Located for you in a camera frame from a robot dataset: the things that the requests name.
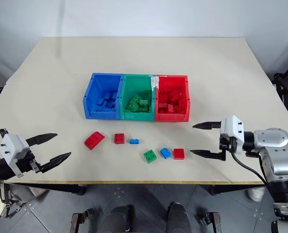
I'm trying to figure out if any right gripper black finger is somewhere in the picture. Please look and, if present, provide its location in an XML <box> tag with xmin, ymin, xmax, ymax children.
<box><xmin>189</xmin><ymin>149</ymin><xmax>229</xmax><ymax>162</ymax></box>
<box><xmin>192</xmin><ymin>121</ymin><xmax>222</xmax><ymax>131</ymax></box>

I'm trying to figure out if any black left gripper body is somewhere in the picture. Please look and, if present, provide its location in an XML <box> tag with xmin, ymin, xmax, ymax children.
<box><xmin>16</xmin><ymin>149</ymin><xmax>42</xmax><ymax>174</ymax></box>

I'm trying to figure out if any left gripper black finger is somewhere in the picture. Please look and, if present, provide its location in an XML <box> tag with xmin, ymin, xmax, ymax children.
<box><xmin>37</xmin><ymin>152</ymin><xmax>72</xmax><ymax>174</ymax></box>
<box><xmin>26</xmin><ymin>133</ymin><xmax>58</xmax><ymax>147</ymax></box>

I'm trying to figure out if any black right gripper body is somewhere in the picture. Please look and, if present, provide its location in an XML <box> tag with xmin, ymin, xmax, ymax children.
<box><xmin>219</xmin><ymin>134</ymin><xmax>238</xmax><ymax>154</ymax></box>

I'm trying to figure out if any red smooth toy brick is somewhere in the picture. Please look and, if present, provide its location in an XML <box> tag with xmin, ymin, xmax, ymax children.
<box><xmin>173</xmin><ymin>148</ymin><xmax>186</xmax><ymax>160</ymax></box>

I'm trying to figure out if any red curved toy brick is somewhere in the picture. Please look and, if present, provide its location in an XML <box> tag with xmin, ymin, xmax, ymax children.
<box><xmin>84</xmin><ymin>131</ymin><xmax>106</xmax><ymax>151</ymax></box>

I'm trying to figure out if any white rounded object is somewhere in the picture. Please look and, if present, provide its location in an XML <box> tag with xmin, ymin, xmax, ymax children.
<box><xmin>246</xmin><ymin>186</ymin><xmax>265</xmax><ymax>202</ymax></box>

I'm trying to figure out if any red plastic bin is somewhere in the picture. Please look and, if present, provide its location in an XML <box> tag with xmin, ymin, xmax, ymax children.
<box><xmin>154</xmin><ymin>74</ymin><xmax>191</xmax><ymax>122</ymax></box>

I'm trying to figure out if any green four-stud toy brick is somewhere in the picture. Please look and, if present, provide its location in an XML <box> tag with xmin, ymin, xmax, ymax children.
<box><xmin>143</xmin><ymin>149</ymin><xmax>157</xmax><ymax>164</ymax></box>

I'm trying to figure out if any blue plastic bin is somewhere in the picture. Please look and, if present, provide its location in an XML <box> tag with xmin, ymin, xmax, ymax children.
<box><xmin>82</xmin><ymin>72</ymin><xmax>124</xmax><ymax>120</ymax></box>

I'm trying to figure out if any black stand foot with caster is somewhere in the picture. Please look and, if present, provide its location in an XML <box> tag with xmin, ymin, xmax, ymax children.
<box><xmin>70</xmin><ymin>208</ymin><xmax>95</xmax><ymax>233</ymax></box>
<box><xmin>198</xmin><ymin>211</ymin><xmax>222</xmax><ymax>233</ymax></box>

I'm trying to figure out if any red four-stud toy brick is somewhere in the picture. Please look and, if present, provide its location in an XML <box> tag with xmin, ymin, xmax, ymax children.
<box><xmin>113</xmin><ymin>133</ymin><xmax>126</xmax><ymax>145</ymax></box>

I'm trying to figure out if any white tape patch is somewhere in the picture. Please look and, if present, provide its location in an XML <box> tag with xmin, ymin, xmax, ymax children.
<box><xmin>149</xmin><ymin>75</ymin><xmax>160</xmax><ymax>90</ymax></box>

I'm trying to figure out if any dark rounded shape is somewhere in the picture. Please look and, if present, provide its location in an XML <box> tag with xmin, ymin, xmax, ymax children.
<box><xmin>166</xmin><ymin>201</ymin><xmax>192</xmax><ymax>233</ymax></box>
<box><xmin>102</xmin><ymin>204</ymin><xmax>136</xmax><ymax>233</ymax></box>

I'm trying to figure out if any green plastic bin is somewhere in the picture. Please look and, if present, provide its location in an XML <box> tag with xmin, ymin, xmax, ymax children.
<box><xmin>119</xmin><ymin>73</ymin><xmax>158</xmax><ymax>121</ymax></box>

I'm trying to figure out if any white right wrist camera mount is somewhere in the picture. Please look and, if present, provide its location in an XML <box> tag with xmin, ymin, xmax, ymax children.
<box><xmin>220</xmin><ymin>115</ymin><xmax>246</xmax><ymax>154</ymax></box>

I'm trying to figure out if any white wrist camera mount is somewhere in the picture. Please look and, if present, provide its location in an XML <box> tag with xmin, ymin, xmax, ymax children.
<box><xmin>220</xmin><ymin>115</ymin><xmax>246</xmax><ymax>154</ymax></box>
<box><xmin>0</xmin><ymin>133</ymin><xmax>30</xmax><ymax>178</ymax></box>

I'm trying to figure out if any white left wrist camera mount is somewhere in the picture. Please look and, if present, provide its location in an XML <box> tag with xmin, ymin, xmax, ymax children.
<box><xmin>0</xmin><ymin>133</ymin><xmax>30</xmax><ymax>178</ymax></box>

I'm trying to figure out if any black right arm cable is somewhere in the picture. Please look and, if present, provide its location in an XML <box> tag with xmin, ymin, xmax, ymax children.
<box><xmin>230</xmin><ymin>150</ymin><xmax>274</xmax><ymax>195</ymax></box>

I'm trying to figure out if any black table frame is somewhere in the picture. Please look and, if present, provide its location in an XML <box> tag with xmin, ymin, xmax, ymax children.
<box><xmin>2</xmin><ymin>182</ymin><xmax>266</xmax><ymax>196</ymax></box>

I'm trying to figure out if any black strap with buckle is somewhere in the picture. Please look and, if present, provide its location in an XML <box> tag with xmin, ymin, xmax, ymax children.
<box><xmin>1</xmin><ymin>183</ymin><xmax>26</xmax><ymax>218</ymax></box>

